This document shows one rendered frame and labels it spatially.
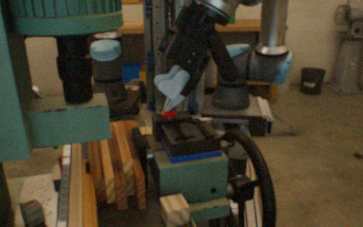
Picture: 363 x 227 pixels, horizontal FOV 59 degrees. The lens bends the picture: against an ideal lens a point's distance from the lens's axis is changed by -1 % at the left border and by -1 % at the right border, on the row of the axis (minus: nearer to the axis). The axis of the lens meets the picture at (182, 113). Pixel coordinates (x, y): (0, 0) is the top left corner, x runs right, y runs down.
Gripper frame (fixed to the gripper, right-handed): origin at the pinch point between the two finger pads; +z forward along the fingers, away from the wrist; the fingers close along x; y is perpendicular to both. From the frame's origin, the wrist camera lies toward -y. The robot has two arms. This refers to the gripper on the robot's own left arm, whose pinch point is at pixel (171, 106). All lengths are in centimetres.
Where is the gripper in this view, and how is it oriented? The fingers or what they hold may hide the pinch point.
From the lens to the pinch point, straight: 65.9
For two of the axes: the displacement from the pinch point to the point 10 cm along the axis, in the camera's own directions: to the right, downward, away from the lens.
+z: -4.8, 8.5, 2.0
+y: -8.3, -3.7, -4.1
